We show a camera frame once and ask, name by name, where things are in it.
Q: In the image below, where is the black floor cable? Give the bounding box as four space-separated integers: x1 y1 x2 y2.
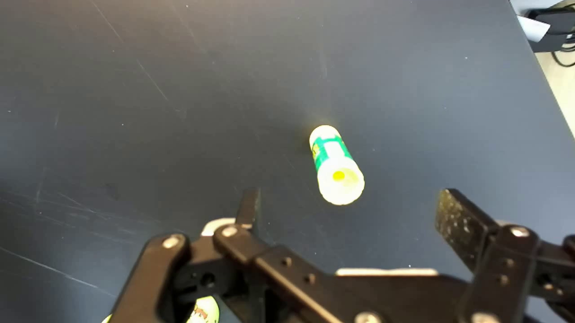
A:
527 3 575 68

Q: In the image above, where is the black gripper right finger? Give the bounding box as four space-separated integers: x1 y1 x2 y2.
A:
433 186 575 323

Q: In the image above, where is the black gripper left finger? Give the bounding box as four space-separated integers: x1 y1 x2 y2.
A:
108 186 340 323

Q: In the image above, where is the white paper sheet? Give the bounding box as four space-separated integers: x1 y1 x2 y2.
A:
516 12 554 45

